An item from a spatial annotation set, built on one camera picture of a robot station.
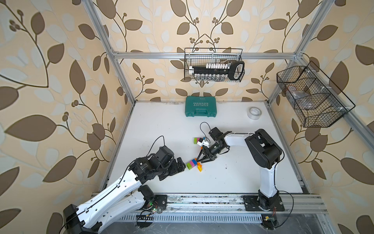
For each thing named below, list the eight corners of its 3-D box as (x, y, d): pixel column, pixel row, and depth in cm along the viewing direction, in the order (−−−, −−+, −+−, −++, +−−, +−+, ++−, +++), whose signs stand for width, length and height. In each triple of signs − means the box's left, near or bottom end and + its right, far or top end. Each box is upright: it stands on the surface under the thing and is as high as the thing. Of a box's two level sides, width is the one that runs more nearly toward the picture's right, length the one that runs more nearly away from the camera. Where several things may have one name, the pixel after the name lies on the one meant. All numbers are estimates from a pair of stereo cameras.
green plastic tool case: (184, 117, 112) (184, 113, 109) (185, 100, 125) (185, 95, 121) (217, 117, 112) (218, 113, 109) (214, 100, 125) (215, 95, 121)
